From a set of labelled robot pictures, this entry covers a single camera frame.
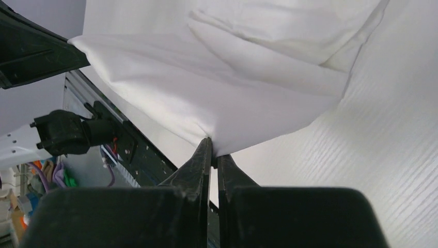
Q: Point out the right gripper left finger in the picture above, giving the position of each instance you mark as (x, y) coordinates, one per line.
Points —
(89, 217)

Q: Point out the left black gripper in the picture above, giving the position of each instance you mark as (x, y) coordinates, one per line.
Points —
(30, 52)

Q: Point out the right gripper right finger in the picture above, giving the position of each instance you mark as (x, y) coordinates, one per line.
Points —
(256, 216)

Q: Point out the white printed t shirt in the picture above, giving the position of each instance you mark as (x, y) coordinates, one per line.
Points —
(239, 72)

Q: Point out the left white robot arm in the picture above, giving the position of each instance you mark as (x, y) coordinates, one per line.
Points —
(57, 133)

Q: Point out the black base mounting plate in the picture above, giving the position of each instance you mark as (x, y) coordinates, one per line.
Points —
(143, 154)

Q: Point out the white slotted cable duct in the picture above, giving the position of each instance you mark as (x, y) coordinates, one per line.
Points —
(118, 173)

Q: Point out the aluminium frame rail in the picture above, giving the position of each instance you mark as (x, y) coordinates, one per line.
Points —
(82, 97)

